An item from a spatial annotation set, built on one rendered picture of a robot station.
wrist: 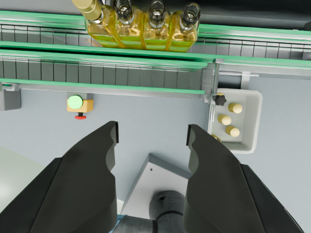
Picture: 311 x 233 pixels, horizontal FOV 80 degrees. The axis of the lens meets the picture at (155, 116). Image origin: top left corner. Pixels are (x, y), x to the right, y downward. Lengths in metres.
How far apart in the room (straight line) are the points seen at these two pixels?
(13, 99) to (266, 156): 0.99
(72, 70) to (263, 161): 0.79
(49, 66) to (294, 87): 0.87
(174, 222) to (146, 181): 0.17
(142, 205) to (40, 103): 0.55
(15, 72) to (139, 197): 0.58
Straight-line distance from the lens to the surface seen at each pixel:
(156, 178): 0.71
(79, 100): 0.67
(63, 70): 0.66
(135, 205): 0.77
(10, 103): 0.84
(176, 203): 0.70
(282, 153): 0.92
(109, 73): 0.61
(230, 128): 0.74
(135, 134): 0.74
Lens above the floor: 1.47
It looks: 82 degrees down
